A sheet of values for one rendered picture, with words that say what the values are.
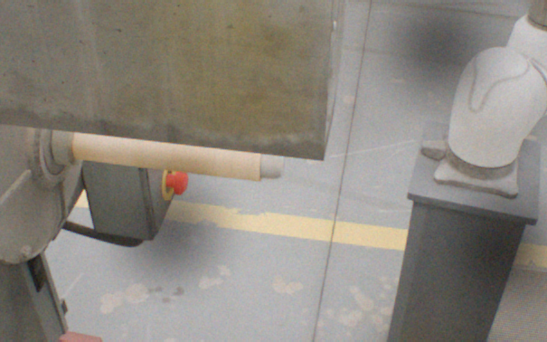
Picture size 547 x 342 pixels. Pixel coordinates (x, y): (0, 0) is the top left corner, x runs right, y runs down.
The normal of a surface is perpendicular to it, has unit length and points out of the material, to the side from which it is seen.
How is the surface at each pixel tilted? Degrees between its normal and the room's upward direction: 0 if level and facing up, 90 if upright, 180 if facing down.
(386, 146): 0
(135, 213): 90
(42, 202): 96
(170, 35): 90
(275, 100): 90
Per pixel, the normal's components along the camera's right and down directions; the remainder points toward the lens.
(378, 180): 0.00, -0.78
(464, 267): -0.31, 0.60
